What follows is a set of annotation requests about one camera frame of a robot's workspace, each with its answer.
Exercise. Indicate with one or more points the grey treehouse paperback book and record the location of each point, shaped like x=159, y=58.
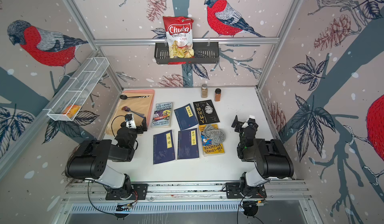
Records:
x=162, y=115

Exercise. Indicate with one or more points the black wall basket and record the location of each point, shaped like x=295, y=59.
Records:
x=204, y=53

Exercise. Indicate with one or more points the red cassava chips bag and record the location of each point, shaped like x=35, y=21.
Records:
x=179, y=35

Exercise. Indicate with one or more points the grey striped cleaning cloth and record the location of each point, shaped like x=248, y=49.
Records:
x=216, y=136

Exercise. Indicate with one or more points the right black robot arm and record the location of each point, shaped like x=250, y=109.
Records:
x=270, y=158

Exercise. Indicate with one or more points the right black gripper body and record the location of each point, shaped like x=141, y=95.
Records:
x=239, y=126

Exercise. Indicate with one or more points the yellow treehouse paperback book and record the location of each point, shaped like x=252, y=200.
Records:
x=208, y=148

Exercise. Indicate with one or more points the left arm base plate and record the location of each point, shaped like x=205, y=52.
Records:
x=132, y=193

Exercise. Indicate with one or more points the black Chinese paperback book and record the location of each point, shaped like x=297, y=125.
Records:
x=206, y=112

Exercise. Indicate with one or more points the purple spoon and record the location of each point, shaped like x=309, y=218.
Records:
x=127, y=109

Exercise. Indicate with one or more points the orange packet in shelf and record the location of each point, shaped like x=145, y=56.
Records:
x=71, y=110

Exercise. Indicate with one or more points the white wire wall shelf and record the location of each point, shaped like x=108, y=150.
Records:
x=79, y=88

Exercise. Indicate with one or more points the glass jar brown spice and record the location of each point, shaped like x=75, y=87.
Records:
x=204, y=91

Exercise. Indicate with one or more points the upper navy thread-bound book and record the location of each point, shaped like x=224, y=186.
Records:
x=185, y=117

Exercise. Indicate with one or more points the glass jar orange spice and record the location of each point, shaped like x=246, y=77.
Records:
x=218, y=93

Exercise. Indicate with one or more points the black spoon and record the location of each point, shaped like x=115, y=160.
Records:
x=125, y=97

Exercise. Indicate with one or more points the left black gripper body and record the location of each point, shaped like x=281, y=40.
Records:
x=139, y=130

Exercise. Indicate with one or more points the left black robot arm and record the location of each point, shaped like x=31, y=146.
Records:
x=89, y=161

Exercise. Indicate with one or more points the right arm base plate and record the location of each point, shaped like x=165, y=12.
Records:
x=235, y=190

